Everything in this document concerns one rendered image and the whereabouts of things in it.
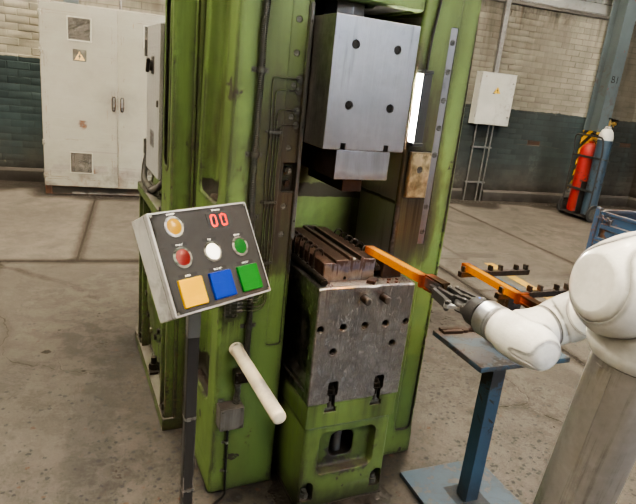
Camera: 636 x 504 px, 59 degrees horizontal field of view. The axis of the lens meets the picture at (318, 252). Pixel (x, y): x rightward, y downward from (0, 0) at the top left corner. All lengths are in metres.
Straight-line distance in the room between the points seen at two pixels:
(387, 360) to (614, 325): 1.44
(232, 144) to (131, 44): 5.22
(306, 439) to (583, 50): 8.79
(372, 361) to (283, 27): 1.18
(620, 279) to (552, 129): 9.28
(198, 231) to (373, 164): 0.65
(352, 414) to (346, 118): 1.07
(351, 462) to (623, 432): 1.60
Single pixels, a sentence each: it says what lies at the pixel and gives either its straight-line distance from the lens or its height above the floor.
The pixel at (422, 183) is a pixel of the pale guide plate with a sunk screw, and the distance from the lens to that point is 2.15.
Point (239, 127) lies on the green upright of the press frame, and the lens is 1.83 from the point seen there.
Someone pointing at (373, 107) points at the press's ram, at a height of 1.50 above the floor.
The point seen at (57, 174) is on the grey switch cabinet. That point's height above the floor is 0.23.
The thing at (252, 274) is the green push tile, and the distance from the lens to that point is 1.63.
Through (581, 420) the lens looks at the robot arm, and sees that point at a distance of 0.88.
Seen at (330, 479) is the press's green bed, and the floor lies 0.12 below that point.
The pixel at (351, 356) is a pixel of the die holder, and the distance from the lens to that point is 2.02.
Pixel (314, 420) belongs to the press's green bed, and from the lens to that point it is 2.10.
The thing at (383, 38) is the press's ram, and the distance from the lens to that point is 1.86.
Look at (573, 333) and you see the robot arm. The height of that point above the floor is 1.09.
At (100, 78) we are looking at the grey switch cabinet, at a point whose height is 1.35.
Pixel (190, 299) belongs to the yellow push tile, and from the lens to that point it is 1.49.
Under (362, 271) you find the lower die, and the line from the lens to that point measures 1.97.
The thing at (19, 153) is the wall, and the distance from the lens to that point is 7.86.
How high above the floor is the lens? 1.57
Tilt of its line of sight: 17 degrees down
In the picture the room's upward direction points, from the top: 6 degrees clockwise
